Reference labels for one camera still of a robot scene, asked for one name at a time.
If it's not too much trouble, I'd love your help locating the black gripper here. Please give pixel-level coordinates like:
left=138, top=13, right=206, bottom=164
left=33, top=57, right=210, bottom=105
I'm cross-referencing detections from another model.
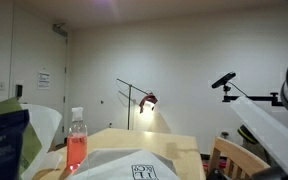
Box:
left=205, top=164, right=288, bottom=180

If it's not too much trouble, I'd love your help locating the white canvas tote bag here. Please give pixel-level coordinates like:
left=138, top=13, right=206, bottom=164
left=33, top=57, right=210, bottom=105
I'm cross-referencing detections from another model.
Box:
left=64, top=147, right=182, bottom=180

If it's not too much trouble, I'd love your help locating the yellow-green snack bag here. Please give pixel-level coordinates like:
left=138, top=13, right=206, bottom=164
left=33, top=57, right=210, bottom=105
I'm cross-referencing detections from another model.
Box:
left=0, top=97, right=43, bottom=177

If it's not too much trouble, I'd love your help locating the blue chips bag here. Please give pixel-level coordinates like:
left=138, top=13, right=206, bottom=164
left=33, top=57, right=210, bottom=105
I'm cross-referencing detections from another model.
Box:
left=0, top=109, right=31, bottom=180

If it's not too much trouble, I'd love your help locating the wooden chair back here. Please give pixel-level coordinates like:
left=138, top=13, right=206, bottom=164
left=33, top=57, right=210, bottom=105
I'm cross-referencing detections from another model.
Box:
left=206, top=136, right=272, bottom=180

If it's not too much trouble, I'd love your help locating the grey clutter pile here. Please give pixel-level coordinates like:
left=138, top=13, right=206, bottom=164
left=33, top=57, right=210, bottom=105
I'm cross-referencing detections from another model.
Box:
left=236, top=124, right=269, bottom=162

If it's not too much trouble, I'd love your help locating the floor lamp red shade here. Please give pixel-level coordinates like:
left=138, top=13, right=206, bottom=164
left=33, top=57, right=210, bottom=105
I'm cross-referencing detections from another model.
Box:
left=116, top=77, right=159, bottom=131

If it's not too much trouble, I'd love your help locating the orange spray bottle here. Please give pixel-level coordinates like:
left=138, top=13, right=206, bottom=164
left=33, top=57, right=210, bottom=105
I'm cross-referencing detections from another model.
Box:
left=65, top=106, right=89, bottom=173

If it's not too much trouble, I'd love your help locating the white door notice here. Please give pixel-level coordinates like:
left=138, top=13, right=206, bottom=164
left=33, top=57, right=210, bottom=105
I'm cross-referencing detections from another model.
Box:
left=37, top=71, right=51, bottom=91

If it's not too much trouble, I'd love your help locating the white door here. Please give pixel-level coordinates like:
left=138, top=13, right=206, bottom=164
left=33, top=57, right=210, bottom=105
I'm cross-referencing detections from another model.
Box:
left=9, top=4, right=68, bottom=148

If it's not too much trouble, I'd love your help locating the black camera on boom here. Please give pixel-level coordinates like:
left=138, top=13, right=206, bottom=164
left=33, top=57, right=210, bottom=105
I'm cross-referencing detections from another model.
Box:
left=211, top=71, right=237, bottom=90

